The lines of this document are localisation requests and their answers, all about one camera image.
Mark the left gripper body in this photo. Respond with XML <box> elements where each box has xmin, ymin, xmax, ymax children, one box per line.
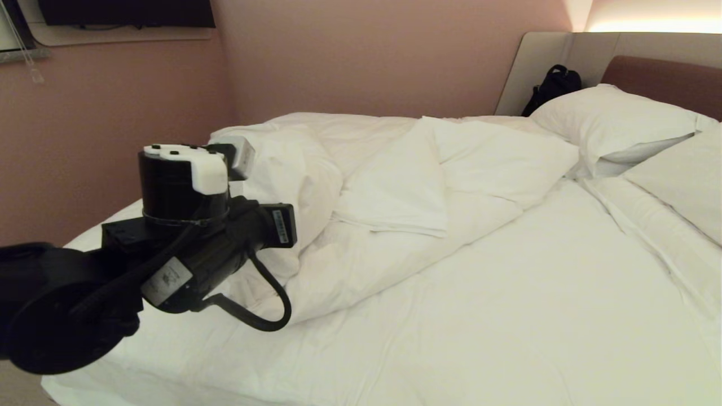
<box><xmin>141</xmin><ymin>195</ymin><xmax>298</xmax><ymax>314</ymax></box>

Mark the white rumpled duvet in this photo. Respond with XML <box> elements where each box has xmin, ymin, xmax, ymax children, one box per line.
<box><xmin>210</xmin><ymin>112</ymin><xmax>582</xmax><ymax>326</ymax></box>

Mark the bed with white sheet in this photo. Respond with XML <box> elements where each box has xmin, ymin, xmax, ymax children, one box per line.
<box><xmin>41</xmin><ymin>112</ymin><xmax>722</xmax><ymax>406</ymax></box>

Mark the clear blind wand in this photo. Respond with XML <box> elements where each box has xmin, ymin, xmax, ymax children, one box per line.
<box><xmin>0</xmin><ymin>0</ymin><xmax>46</xmax><ymax>85</ymax></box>

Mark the black bag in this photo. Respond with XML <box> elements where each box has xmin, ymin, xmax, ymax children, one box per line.
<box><xmin>521</xmin><ymin>64</ymin><xmax>583</xmax><ymax>118</ymax></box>

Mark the white pillow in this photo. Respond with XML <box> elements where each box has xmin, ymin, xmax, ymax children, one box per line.
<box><xmin>529</xmin><ymin>83</ymin><xmax>721</xmax><ymax>179</ymax></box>
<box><xmin>622</xmin><ymin>125</ymin><xmax>722</xmax><ymax>248</ymax></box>

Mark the brown headboard cushion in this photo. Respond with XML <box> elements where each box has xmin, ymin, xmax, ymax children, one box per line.
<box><xmin>600</xmin><ymin>55</ymin><xmax>722</xmax><ymax>122</ymax></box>

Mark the black cable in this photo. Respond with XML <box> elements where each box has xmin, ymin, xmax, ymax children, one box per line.
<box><xmin>191</xmin><ymin>248</ymin><xmax>293</xmax><ymax>333</ymax></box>

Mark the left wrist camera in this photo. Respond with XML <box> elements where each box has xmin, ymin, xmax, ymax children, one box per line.
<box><xmin>208</xmin><ymin>137</ymin><xmax>256</xmax><ymax>182</ymax></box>

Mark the black wall television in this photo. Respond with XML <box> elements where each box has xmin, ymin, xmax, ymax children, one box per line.
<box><xmin>37</xmin><ymin>0</ymin><xmax>217</xmax><ymax>29</ymax></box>

